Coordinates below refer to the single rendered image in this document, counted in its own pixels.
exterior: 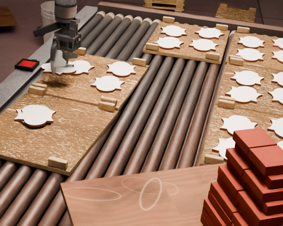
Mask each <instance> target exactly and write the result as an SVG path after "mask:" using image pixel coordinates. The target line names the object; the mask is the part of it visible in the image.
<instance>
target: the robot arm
mask: <svg viewBox="0 0 283 226"><path fill-rule="evenodd" d="M54 15H55V21H56V22H54V23H52V24H49V25H46V26H44V27H42V26H39V27H37V28H36V30H34V31H33V34H34V36H35V37H38V36H44V35H45V34H47V33H49V32H52V31H55V30H57V31H56V32H54V36H53V42H52V46H51V50H50V65H51V71H52V74H53V75H55V71H56V67H65V66H66V64H68V60H69V59H74V58H78V55H77V54H76V53H74V51H75V50H77V49H78V48H80V47H81V35H82V34H81V33H78V23H80V19H78V18H75V16H76V0H55V8H54ZM60 28H61V29H60ZM58 29H59V30H58ZM58 49H60V50H58Z"/></svg>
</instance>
